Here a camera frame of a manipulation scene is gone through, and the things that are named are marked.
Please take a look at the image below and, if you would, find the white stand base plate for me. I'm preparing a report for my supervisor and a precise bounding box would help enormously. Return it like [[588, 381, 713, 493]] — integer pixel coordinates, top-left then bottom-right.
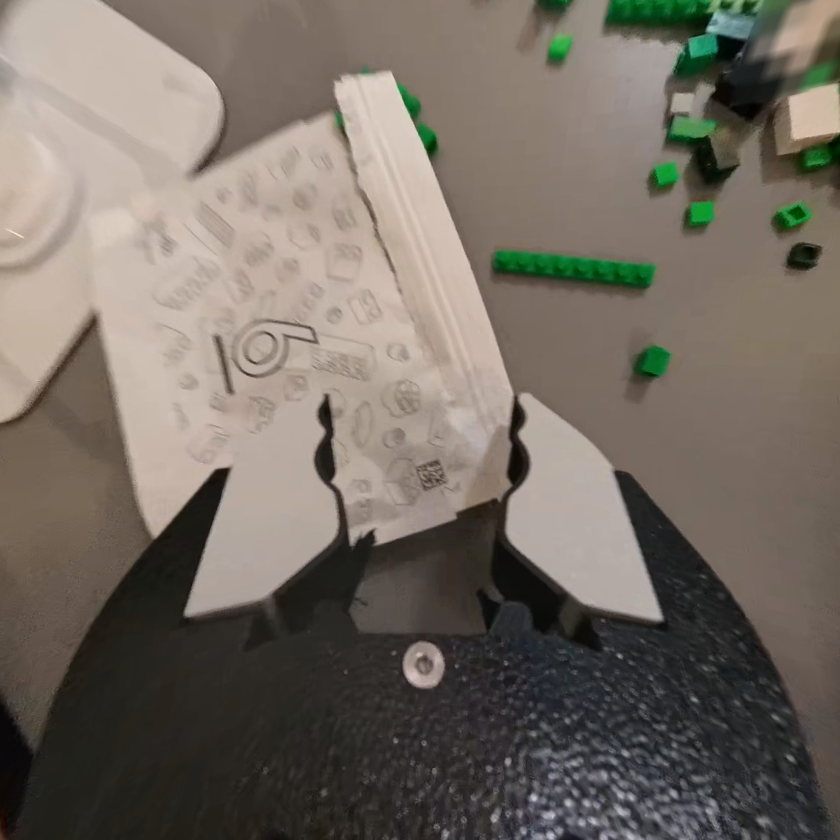
[[0, 0, 225, 422]]

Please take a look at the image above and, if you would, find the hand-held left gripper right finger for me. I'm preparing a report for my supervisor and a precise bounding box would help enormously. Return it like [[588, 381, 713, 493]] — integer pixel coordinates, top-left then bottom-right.
[[504, 392, 664, 623]]

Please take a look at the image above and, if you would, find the white printed paper bag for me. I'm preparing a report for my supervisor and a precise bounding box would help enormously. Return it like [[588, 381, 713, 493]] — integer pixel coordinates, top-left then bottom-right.
[[88, 69, 516, 546]]

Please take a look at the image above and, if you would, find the long thin green plate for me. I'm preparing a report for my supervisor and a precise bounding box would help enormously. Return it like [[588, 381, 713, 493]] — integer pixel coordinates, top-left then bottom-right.
[[492, 249, 657, 290]]

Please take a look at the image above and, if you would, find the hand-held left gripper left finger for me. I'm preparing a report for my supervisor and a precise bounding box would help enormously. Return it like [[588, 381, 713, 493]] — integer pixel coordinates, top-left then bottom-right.
[[184, 394, 350, 621]]

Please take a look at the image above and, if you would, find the pile of green toy bricks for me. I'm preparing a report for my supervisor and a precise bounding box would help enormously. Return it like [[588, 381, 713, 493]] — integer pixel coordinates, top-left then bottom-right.
[[335, 0, 840, 380]]

